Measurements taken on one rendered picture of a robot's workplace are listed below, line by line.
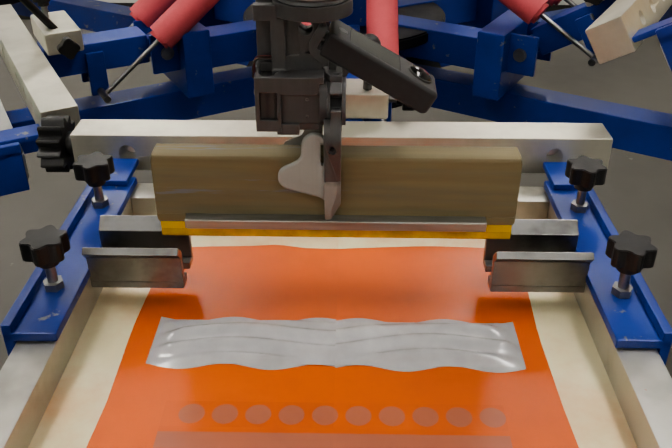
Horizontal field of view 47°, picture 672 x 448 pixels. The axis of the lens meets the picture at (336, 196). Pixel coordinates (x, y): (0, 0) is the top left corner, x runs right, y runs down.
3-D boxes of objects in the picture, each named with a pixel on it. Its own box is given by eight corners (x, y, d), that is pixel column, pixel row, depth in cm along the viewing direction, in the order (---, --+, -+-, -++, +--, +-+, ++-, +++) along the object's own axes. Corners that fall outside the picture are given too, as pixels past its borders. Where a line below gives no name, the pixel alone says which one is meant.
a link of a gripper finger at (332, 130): (322, 170, 74) (322, 82, 71) (341, 171, 74) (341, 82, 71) (321, 187, 69) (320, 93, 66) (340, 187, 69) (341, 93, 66)
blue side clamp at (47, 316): (67, 383, 72) (53, 325, 69) (14, 382, 72) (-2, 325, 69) (142, 218, 98) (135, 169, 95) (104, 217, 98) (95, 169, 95)
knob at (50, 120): (86, 182, 98) (76, 130, 95) (42, 182, 99) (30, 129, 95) (102, 156, 105) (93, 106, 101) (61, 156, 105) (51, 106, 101)
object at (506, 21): (591, 141, 120) (605, 69, 114) (93, 137, 121) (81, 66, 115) (502, -1, 191) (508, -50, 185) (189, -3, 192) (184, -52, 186)
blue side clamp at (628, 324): (658, 391, 71) (675, 333, 68) (605, 390, 71) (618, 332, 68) (577, 222, 97) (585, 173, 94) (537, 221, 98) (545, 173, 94)
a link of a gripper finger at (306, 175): (280, 217, 75) (278, 126, 72) (340, 218, 75) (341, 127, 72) (277, 229, 72) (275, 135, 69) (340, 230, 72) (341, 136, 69)
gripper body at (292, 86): (264, 106, 76) (259, -16, 70) (351, 107, 76) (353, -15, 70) (256, 140, 69) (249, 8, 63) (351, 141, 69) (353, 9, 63)
